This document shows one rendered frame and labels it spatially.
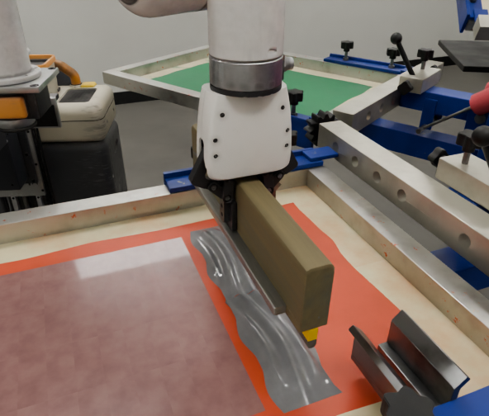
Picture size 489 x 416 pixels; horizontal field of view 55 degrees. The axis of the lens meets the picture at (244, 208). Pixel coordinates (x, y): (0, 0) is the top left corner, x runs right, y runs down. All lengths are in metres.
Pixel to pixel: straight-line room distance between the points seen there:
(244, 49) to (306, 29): 4.46
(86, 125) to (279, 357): 1.15
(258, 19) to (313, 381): 0.38
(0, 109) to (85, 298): 0.45
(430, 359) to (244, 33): 0.36
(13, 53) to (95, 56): 3.39
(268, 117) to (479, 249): 0.35
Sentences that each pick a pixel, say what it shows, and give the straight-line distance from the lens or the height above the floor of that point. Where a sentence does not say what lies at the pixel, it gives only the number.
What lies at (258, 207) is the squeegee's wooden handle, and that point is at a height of 1.14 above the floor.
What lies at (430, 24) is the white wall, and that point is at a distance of 5.79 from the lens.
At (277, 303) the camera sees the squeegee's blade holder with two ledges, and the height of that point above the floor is 1.07.
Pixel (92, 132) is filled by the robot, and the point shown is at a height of 0.83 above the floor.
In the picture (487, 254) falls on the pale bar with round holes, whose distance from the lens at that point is 0.69.
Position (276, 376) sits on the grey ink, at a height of 0.96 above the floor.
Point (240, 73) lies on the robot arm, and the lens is 0.47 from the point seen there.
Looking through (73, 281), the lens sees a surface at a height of 0.96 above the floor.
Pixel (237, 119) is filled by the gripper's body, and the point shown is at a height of 1.22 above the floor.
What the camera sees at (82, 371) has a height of 0.96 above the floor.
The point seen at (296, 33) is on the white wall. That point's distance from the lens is 4.87.
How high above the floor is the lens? 1.39
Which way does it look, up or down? 31 degrees down
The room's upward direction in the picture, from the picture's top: straight up
